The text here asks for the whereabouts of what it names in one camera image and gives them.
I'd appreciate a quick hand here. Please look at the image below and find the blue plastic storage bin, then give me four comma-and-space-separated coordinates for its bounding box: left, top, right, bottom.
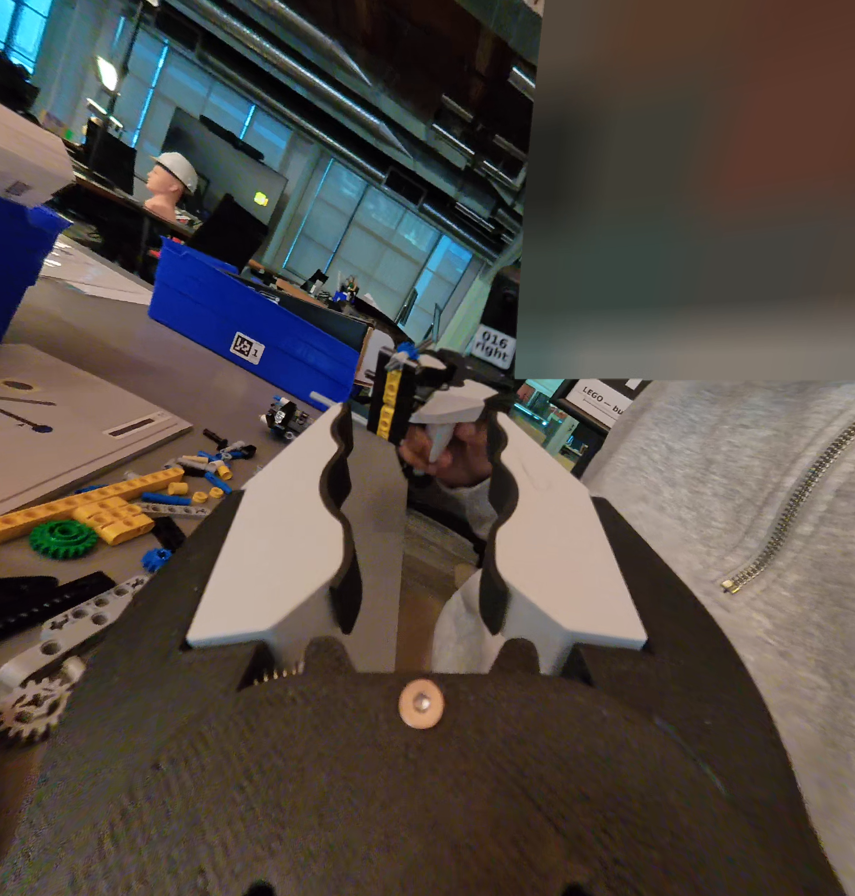
0, 188, 73, 345
147, 236, 363, 412

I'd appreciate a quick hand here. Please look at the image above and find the person's right hand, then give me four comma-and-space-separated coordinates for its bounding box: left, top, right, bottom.
398, 420, 493, 491

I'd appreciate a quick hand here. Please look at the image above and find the small black lego assembly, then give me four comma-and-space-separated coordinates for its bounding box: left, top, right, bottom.
261, 394, 315, 441

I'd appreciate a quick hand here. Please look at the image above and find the lego instruction booklet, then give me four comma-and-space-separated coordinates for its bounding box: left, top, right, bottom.
0, 343, 195, 520

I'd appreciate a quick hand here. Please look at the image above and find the pile of lego pieces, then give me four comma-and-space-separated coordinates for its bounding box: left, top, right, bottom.
0, 426, 257, 749

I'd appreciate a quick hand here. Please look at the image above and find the white printed label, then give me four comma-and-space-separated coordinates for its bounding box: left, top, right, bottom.
564, 381, 636, 428

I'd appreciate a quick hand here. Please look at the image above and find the mannequin head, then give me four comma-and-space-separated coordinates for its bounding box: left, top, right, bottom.
144, 164, 190, 218

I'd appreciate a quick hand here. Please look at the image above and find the large dark wall screen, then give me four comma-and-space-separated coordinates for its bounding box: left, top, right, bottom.
158, 108, 290, 232

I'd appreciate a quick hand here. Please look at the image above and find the white hard hat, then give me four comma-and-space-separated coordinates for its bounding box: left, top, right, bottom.
151, 152, 199, 194

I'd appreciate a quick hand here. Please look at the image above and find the black and yellow lego assembly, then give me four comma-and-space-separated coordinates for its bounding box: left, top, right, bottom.
366, 342, 432, 442

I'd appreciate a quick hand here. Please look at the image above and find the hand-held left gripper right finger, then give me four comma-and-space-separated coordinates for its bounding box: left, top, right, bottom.
478, 408, 647, 677

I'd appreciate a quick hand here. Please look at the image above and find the person's right forearm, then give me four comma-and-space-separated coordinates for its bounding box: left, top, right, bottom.
427, 482, 500, 561

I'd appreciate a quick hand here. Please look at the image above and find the black computer monitor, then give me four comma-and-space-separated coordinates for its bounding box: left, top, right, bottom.
83, 119, 138, 196
188, 195, 269, 271

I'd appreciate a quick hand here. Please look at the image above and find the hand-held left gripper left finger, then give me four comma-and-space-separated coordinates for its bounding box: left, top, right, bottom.
186, 402, 364, 673

